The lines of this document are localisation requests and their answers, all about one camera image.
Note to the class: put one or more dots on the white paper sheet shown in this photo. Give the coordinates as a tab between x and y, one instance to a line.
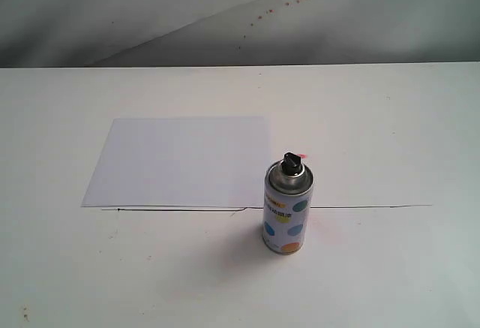
200	162

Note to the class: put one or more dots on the white dotted spray paint can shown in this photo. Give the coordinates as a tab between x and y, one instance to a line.
288	191

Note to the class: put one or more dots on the white backdrop sheet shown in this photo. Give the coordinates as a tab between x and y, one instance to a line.
148	33

